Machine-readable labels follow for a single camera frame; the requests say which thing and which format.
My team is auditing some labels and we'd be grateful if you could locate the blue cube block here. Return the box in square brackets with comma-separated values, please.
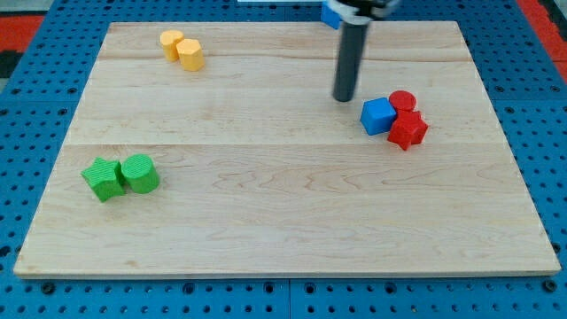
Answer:
[360, 97, 397, 136]

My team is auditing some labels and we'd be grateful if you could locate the red star block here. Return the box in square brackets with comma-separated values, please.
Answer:
[387, 111, 429, 151]

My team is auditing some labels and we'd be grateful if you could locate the red cylinder block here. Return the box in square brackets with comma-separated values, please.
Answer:
[388, 90, 417, 113]

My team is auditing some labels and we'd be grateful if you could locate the yellow hexagon block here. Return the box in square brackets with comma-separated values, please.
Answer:
[176, 38, 205, 72]

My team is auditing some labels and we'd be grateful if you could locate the green cylinder block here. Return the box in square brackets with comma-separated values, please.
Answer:
[121, 153, 160, 194]

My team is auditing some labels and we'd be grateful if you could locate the blue block at top edge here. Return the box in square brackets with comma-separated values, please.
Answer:
[321, 1, 342, 30]

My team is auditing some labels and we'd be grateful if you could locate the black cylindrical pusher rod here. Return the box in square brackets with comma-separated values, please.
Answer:
[332, 22, 369, 102]

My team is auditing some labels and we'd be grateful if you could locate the green star block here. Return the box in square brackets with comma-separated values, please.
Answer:
[81, 157, 126, 202]

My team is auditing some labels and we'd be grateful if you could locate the wooden board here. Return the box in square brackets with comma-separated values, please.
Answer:
[13, 21, 561, 279]

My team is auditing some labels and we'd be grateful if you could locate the yellow cylinder block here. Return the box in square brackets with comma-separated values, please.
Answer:
[159, 29, 184, 62]

